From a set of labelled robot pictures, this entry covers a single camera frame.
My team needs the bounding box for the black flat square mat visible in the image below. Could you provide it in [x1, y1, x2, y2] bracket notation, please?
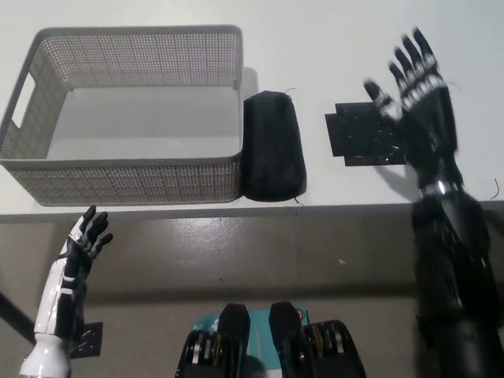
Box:
[324, 101, 409, 168]

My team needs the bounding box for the grey perforated plastic basket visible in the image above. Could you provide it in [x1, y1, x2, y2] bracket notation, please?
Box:
[0, 24, 259, 206]

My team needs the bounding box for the black teal robot body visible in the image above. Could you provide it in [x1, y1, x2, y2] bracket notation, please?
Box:
[175, 301, 369, 378]

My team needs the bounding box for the black fabric pencil case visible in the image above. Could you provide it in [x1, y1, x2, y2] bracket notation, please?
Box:
[240, 90, 309, 203]

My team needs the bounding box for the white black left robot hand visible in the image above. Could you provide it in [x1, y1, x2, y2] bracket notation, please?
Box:
[32, 205, 114, 339]

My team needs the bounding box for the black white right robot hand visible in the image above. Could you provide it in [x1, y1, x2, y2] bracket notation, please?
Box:
[362, 25, 464, 196]

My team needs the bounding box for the black table leg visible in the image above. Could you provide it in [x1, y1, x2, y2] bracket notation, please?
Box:
[0, 290, 33, 336]

